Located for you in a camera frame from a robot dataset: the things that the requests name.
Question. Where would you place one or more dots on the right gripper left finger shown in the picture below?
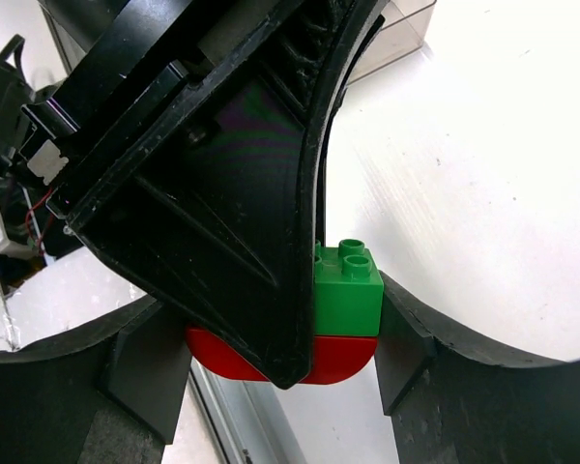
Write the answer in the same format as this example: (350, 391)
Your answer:
(108, 391)

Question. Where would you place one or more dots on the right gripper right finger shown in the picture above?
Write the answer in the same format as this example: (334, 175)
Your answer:
(455, 395)

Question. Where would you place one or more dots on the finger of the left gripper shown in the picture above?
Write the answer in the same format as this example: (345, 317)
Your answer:
(216, 207)

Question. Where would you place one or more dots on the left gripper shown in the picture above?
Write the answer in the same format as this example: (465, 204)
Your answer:
(123, 114)

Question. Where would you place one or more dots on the red and green round lego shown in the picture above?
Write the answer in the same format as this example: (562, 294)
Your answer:
(336, 358)

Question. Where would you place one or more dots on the green rounded lego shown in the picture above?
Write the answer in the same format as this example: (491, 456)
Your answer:
(348, 290)

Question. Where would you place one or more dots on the clear container right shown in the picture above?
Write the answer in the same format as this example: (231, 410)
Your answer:
(402, 32)

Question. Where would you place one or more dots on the aluminium rail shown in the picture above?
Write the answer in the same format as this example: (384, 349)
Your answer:
(247, 419)

